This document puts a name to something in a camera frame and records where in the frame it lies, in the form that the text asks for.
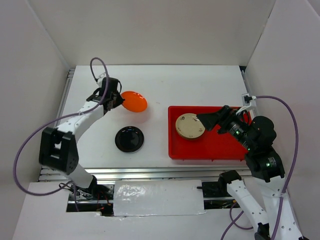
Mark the beige plate with motifs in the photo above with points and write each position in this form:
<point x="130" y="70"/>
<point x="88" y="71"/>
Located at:
<point x="188" y="122"/>
<point x="190" y="135"/>

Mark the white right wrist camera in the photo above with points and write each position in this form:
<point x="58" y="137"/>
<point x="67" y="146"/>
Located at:
<point x="249" y="103"/>

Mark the red plastic bin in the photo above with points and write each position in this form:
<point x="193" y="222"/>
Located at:
<point x="209" y="146"/>

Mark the black plate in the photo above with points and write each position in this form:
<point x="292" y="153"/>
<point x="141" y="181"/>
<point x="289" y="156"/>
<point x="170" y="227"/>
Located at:
<point x="129" y="139"/>

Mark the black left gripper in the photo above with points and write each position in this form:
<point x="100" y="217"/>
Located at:
<point x="120" y="100"/>

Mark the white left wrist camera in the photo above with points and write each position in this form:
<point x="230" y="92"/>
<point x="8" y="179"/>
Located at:
<point x="100" y="78"/>

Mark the white front cover panel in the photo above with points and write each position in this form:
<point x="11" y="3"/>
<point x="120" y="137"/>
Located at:
<point x="158" y="198"/>

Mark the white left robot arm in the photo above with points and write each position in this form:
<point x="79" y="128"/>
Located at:
<point x="58" y="146"/>

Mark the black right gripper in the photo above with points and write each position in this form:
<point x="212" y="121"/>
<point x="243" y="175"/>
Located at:
<point x="225" y="115"/>

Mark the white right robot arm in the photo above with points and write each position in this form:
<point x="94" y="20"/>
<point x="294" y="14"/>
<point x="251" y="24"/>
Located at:
<point x="275" y="220"/>

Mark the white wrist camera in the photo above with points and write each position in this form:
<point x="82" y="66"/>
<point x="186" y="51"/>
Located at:
<point x="100" y="78"/>
<point x="249" y="103"/>

